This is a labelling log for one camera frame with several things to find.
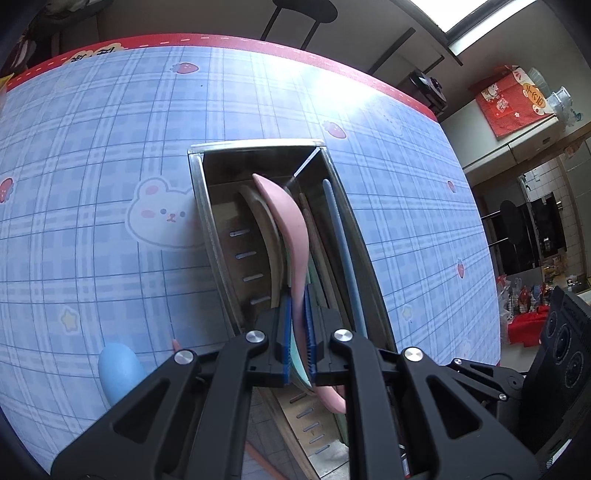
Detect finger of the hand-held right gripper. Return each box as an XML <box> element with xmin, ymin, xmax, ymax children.
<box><xmin>445</xmin><ymin>357</ymin><xmax>526</xmax><ymax>409</ymax></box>

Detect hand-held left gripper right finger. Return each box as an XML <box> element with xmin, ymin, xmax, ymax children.
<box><xmin>305</xmin><ymin>295</ymin><xmax>541</xmax><ymax>480</ymax></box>

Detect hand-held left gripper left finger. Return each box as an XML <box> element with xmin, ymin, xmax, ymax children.
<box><xmin>51</xmin><ymin>295</ymin><xmax>294</xmax><ymax>480</ymax></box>

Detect beige chopstick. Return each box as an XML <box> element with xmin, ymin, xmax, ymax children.
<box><xmin>298</xmin><ymin>193</ymin><xmax>345</xmax><ymax>308</ymax></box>

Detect blue chopstick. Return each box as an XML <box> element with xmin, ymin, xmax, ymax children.
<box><xmin>322</xmin><ymin>180</ymin><xmax>368</xmax><ymax>340</ymax></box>

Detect beige plastic spoon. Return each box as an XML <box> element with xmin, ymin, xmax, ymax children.
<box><xmin>238</xmin><ymin>184</ymin><xmax>283</xmax><ymax>309</ymax></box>

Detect pink plastic spoon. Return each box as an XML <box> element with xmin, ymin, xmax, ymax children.
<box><xmin>252</xmin><ymin>173</ymin><xmax>346</xmax><ymax>415</ymax></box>

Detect perforated stainless steel tray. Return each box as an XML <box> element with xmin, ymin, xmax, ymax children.
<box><xmin>187</xmin><ymin>138</ymin><xmax>398</xmax><ymax>472</ymax></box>

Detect blue plastic spoon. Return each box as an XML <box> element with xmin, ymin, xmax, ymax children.
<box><xmin>98</xmin><ymin>344</ymin><xmax>149</xmax><ymax>411</ymax></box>

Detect pile of colourful packets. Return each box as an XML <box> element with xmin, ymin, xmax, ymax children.
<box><xmin>496</xmin><ymin>258</ymin><xmax>591</xmax><ymax>347</ymax></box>

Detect white refrigerator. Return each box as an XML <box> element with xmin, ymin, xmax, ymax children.
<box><xmin>462</xmin><ymin>115</ymin><xmax>591</xmax><ymax>185</ymax></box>

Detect blue plaid table mat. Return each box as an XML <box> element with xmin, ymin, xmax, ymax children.
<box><xmin>0</xmin><ymin>46</ymin><xmax>502</xmax><ymax>480</ymax></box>

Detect clear plastic containers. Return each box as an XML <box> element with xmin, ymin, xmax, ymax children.
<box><xmin>526</xmin><ymin>67</ymin><xmax>585</xmax><ymax>125</ymax></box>

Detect red printed cloth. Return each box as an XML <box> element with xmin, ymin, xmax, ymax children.
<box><xmin>471</xmin><ymin>67</ymin><xmax>555</xmax><ymax>139</ymax></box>

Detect grey rice cooker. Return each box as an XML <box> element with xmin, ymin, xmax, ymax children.
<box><xmin>409</xmin><ymin>69</ymin><xmax>448</xmax><ymax>114</ymax></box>

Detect black round stool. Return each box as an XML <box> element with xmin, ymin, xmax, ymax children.
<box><xmin>260</xmin><ymin>0</ymin><xmax>339</xmax><ymax>49</ymax></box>

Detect black window sill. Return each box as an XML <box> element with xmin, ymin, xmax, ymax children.
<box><xmin>351</xmin><ymin>0</ymin><xmax>465</xmax><ymax>68</ymax></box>

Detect black-framed window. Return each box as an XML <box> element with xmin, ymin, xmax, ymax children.
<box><xmin>406</xmin><ymin>0</ymin><xmax>543</xmax><ymax>58</ymax></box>

